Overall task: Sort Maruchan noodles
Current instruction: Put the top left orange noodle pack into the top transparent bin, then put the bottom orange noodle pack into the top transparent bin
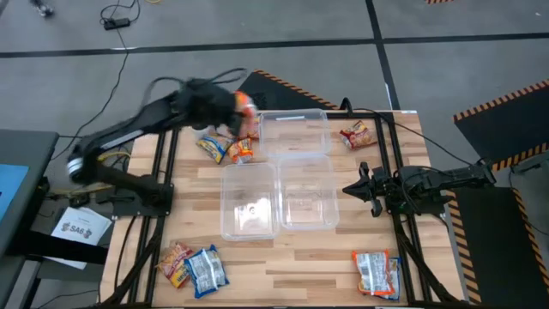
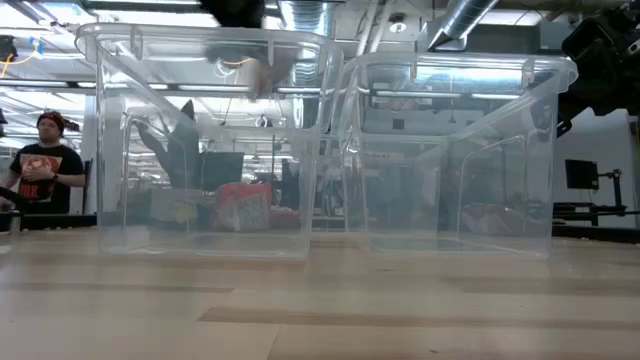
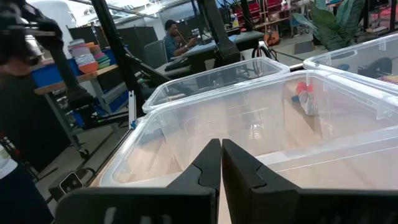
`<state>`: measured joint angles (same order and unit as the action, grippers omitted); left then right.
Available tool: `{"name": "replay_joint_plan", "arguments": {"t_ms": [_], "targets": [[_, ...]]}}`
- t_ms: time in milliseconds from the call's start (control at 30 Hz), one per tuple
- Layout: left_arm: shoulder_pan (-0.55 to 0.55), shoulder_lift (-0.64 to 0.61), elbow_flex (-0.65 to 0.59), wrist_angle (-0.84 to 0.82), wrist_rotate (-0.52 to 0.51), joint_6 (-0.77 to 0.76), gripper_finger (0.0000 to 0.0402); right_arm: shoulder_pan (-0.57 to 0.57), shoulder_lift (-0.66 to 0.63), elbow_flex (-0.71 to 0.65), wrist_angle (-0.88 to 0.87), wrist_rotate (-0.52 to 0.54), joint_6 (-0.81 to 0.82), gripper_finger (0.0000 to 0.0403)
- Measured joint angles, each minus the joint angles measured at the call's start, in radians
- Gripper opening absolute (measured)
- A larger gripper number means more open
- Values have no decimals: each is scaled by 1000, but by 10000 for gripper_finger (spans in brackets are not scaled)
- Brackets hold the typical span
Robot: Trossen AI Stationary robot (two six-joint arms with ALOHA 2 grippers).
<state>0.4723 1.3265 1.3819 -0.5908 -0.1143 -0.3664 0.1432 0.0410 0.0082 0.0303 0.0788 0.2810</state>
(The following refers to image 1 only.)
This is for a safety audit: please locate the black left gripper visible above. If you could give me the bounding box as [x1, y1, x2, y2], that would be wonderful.
[178, 78, 246, 137]

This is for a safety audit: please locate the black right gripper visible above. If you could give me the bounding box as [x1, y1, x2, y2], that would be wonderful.
[341, 161, 403, 218]

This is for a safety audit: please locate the orange Maruchan noodle packet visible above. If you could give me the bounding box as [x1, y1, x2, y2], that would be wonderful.
[233, 90, 261, 141]
[351, 249, 396, 297]

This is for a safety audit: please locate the red Maruchan noodle packet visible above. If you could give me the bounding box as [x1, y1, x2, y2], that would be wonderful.
[226, 136, 255, 165]
[156, 242, 195, 289]
[339, 119, 378, 150]

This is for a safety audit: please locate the blue Maruchan noodle packet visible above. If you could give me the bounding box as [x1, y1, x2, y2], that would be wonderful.
[379, 256, 403, 301]
[196, 133, 235, 165]
[184, 244, 231, 300]

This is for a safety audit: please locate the clear plastic bin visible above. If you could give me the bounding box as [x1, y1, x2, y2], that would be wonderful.
[258, 108, 333, 158]
[277, 154, 341, 233]
[220, 161, 281, 242]

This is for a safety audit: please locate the black power adapter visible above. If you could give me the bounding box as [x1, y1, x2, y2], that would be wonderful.
[102, 16, 132, 31]

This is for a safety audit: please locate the grey floor stand leg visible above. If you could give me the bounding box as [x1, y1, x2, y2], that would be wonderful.
[510, 149, 549, 175]

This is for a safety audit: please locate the white printed paper sheet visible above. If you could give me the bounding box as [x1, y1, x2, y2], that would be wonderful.
[42, 206, 113, 271]

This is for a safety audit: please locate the grey side desk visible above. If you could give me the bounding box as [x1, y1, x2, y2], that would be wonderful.
[0, 130, 60, 309]

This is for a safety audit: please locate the black desk foot bar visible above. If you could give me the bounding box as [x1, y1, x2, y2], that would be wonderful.
[8, 229, 109, 266]

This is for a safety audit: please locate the blue panel on desk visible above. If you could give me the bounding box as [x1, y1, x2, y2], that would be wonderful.
[0, 163, 30, 222]

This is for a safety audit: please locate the black aluminium table frame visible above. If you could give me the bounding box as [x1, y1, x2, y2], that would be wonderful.
[98, 109, 468, 309]

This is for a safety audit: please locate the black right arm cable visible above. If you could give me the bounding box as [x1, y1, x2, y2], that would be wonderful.
[341, 97, 488, 168]

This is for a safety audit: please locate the yellow power cord plug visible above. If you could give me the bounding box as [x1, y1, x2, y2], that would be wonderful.
[97, 150, 132, 163]

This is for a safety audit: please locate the long black floor cable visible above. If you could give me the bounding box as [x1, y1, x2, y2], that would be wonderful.
[50, 27, 130, 162]

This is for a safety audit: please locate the black adapter cord loop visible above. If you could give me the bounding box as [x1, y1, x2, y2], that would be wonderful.
[100, 0, 142, 25]

